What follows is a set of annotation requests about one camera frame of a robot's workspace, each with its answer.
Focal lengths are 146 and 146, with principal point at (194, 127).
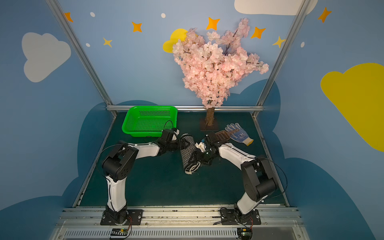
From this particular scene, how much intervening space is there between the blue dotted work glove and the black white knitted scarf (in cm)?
33

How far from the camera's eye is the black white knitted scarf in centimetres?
86

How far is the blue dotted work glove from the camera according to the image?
1.07 metres

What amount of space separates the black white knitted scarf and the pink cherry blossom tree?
323 mm

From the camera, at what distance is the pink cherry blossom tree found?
2.17ft

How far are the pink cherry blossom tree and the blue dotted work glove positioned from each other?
0.39 metres
